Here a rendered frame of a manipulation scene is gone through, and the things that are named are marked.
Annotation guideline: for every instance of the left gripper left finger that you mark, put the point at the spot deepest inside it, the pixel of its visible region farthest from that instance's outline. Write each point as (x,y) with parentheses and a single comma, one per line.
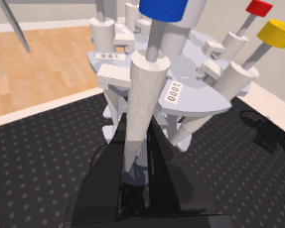
(97,197)

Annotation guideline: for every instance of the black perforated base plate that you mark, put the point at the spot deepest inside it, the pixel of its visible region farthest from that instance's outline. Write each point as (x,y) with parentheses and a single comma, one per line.
(44,158)

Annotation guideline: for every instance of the white pipette with blue button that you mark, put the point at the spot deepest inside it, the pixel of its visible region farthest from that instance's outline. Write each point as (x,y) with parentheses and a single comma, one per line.
(146,75)

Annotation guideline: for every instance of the grey pipette carousel stand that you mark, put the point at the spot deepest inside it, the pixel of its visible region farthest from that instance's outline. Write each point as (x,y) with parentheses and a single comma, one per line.
(184,92)

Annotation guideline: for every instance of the white pipette with yellow button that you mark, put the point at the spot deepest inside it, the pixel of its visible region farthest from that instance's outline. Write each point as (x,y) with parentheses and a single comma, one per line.
(105,40)
(237,75)

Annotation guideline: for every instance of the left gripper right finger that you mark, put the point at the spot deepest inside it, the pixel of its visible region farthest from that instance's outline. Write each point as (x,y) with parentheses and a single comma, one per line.
(184,191)

